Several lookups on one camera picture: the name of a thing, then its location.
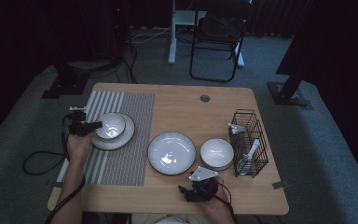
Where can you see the grey tape piece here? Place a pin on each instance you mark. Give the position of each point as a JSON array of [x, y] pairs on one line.
[[280, 185], [51, 184]]

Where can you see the person's beige trousers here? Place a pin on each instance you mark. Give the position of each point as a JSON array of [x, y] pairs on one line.
[[143, 219]]

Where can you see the black slanted stand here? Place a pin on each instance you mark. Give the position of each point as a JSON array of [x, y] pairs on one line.
[[287, 93]]

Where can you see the black flat stand base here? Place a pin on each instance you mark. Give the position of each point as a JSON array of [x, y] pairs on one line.
[[65, 87]]

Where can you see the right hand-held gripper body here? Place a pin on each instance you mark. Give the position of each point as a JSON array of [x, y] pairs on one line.
[[205, 183]]

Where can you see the dark curtain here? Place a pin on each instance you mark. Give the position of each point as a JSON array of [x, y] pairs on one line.
[[270, 18]]

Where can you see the white ceramic spoon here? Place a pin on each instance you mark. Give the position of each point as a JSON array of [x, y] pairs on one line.
[[249, 155]]

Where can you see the round grey pedestal base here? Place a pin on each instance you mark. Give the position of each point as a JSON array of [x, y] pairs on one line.
[[87, 64]]

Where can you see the white desk frame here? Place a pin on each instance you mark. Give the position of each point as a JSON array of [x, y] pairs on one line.
[[172, 46]]

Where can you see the person's right hand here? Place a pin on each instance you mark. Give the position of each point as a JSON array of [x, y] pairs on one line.
[[220, 202]]

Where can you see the white plate black rim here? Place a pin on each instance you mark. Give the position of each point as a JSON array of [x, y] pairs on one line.
[[118, 143], [171, 154]]

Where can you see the black folding chair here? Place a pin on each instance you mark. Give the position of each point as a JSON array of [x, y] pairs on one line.
[[193, 62]]

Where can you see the person's white shirt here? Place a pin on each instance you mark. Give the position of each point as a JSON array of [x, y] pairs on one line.
[[171, 221]]

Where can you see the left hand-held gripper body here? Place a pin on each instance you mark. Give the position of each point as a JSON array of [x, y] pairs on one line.
[[77, 126]]

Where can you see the white bowl black rim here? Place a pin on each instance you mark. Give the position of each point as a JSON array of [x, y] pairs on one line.
[[112, 126], [217, 153]]

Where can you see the person's left hand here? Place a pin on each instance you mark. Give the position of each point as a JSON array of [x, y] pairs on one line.
[[79, 147]]

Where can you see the dark bag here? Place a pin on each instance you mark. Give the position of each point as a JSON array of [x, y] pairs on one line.
[[220, 26]]

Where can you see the dark equipment rack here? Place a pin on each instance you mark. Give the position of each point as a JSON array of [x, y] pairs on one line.
[[105, 31]]

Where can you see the grey striped woven placemat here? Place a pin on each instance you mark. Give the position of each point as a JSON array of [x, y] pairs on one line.
[[130, 140]]

